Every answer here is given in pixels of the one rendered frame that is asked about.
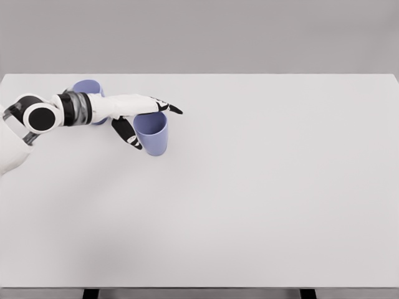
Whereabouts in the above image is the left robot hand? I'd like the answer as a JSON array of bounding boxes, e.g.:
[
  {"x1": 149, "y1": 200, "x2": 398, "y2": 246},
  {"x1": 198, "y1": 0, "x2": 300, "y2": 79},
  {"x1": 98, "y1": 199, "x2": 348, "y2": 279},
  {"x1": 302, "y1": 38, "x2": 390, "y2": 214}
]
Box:
[{"x1": 105, "y1": 93, "x2": 184, "y2": 151}]

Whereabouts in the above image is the blue plastic cup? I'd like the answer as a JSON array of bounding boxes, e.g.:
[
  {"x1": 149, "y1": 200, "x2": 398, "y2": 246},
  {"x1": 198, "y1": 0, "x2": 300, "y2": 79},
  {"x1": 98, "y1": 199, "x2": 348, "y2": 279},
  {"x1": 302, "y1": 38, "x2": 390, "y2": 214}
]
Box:
[
  {"x1": 132, "y1": 112, "x2": 169, "y2": 156},
  {"x1": 72, "y1": 80, "x2": 108, "y2": 126}
]

